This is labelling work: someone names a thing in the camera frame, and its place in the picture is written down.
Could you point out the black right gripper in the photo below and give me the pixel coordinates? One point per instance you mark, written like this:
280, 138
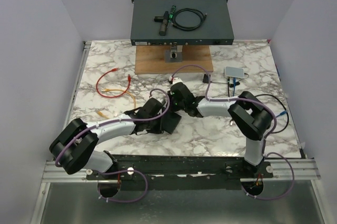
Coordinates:
170, 97

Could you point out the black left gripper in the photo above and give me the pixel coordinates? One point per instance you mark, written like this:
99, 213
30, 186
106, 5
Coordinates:
157, 130

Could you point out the black network switch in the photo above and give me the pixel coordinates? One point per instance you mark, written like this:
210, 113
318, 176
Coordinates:
170, 121

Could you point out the black power adapter with cable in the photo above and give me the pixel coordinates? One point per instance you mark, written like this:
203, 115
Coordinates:
206, 79

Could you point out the white grey small switch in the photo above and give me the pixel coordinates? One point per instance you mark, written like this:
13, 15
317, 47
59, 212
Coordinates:
234, 72

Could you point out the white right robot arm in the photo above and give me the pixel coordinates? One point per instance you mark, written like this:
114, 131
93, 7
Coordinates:
252, 117

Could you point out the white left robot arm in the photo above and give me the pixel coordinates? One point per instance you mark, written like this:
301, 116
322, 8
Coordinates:
74, 147

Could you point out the wooden board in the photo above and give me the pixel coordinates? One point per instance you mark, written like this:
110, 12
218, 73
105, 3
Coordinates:
150, 60

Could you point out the grey rack unit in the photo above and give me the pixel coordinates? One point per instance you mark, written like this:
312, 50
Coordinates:
195, 22

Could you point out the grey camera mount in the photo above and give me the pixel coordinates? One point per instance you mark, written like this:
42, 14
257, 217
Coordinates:
174, 54

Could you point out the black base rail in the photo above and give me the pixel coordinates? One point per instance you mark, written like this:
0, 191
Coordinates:
134, 172

